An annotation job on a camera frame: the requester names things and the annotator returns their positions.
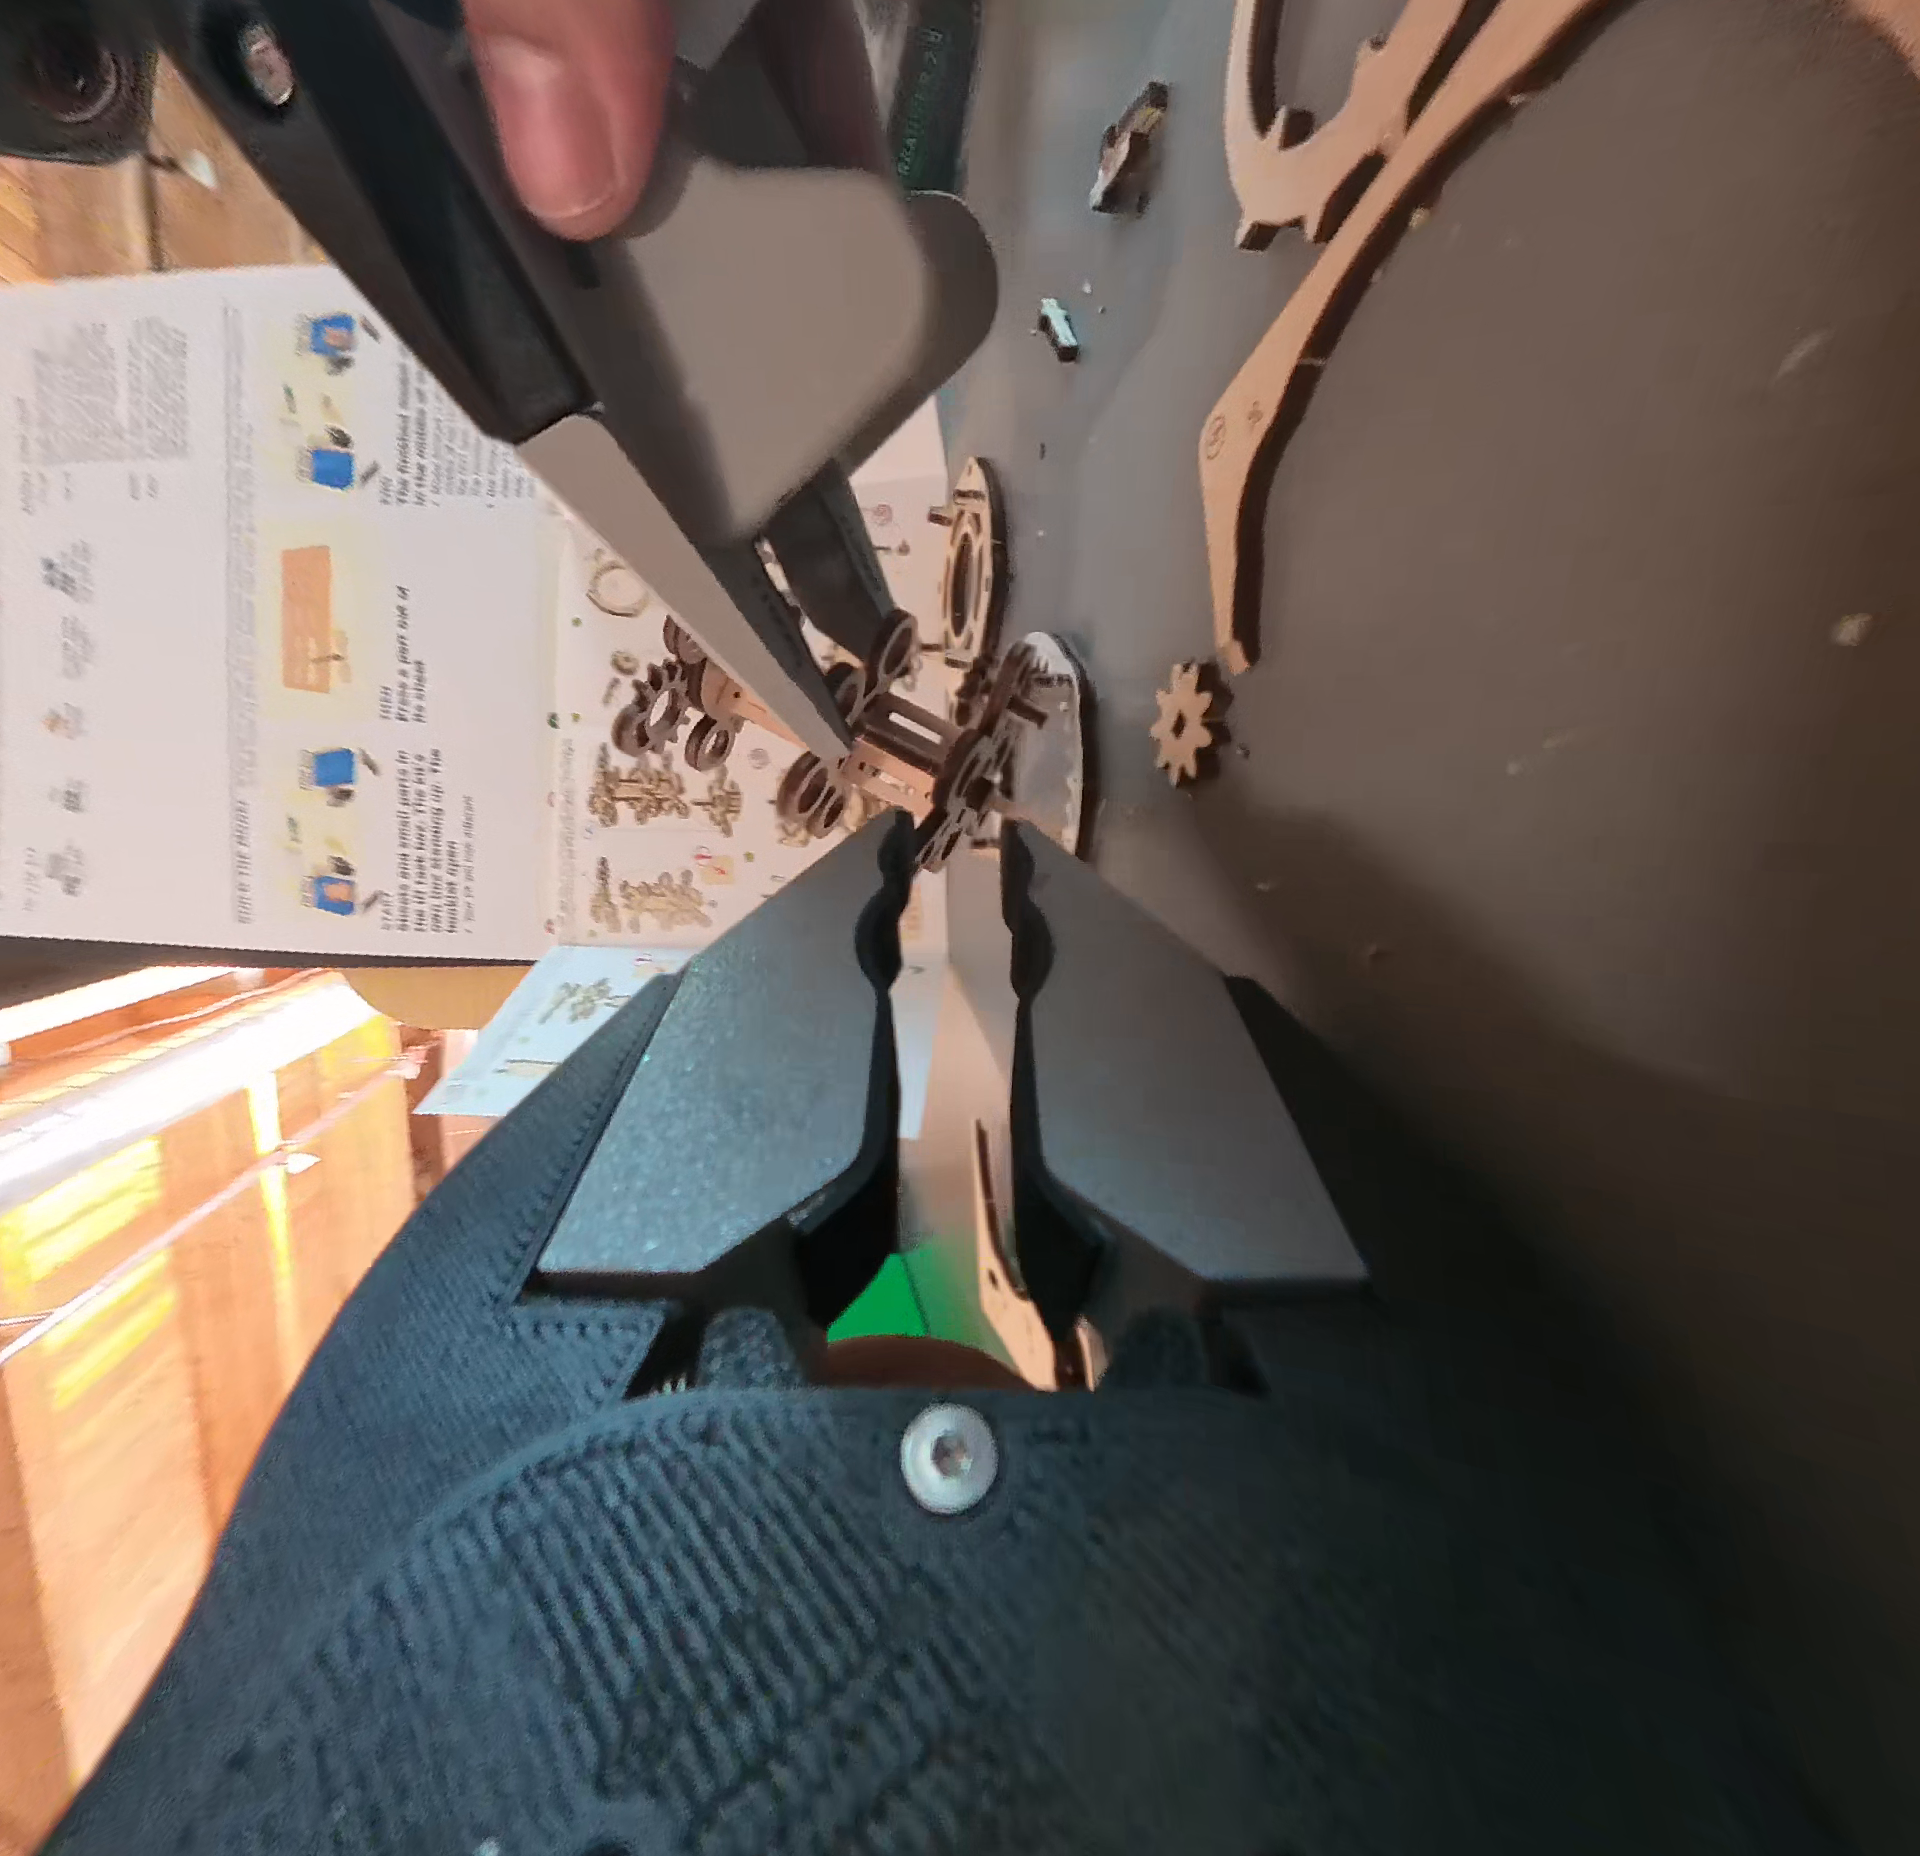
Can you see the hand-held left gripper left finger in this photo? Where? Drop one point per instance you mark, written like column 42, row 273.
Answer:
column 750, row 1106

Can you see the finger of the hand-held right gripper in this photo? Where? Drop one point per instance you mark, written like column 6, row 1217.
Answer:
column 825, row 567
column 660, row 535

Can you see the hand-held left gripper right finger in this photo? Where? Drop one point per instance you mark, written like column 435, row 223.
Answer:
column 1184, row 1120

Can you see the wooden axle model assembly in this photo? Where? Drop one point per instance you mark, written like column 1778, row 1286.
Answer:
column 899, row 754

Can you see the small wooden gear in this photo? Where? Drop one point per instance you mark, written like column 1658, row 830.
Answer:
column 1177, row 760

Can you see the large wooden parts sheet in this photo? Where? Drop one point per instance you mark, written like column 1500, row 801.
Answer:
column 1245, row 535

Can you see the person's right hand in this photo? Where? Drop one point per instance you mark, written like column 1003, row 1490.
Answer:
column 571, row 86

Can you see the printed instruction booklet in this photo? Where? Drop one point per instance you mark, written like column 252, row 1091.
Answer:
column 599, row 835

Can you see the small wooden peg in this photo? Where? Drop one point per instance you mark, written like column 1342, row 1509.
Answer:
column 1058, row 330

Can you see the white instruction sheet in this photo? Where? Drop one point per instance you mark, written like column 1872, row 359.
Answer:
column 179, row 610

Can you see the small dark wooden part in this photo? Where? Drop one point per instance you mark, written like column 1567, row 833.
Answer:
column 1128, row 147

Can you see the curved wooden sheet offcut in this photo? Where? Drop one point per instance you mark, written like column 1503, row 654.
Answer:
column 1243, row 147

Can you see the round wooden frame part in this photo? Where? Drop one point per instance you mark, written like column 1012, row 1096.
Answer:
column 974, row 484

